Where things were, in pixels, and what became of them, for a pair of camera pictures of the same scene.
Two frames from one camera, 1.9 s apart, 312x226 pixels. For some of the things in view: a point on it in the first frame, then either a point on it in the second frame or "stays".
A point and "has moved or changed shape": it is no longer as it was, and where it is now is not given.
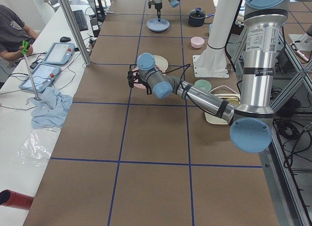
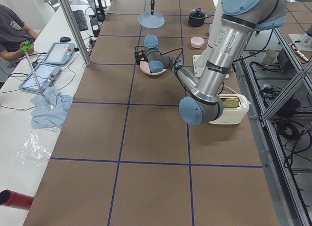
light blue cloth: x=50 y=110 stays
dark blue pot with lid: x=197 y=17 stays
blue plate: x=154 y=25 has moved or changed shape
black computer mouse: x=65 y=39 stays
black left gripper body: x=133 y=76 to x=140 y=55
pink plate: x=138 y=85 has moved or changed shape
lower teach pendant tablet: x=44 y=75 stays
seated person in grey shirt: x=17 y=39 stays
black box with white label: x=95 y=26 stays
